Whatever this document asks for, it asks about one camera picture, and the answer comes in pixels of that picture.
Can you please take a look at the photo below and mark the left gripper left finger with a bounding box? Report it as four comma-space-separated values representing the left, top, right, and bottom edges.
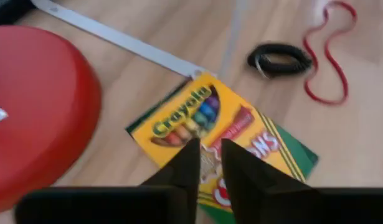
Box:
15, 138, 201, 224

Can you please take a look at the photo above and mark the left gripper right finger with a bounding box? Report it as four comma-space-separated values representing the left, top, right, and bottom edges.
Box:
221, 139, 383, 224

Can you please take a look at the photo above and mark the Crayola crayon box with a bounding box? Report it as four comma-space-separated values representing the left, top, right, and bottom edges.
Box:
125, 72, 319, 224

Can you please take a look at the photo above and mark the red desk lamp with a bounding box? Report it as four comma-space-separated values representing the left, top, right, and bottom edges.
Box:
0, 24, 103, 215

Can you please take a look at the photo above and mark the red rubber band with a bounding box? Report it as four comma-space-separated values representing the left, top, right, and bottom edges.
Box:
302, 0, 358, 106

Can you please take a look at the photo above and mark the white perforated shelf riser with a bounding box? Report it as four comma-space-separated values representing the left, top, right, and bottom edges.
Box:
31, 0, 250, 80

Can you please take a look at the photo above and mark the black coil bracelet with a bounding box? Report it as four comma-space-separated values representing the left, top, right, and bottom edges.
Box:
246, 42, 314, 79

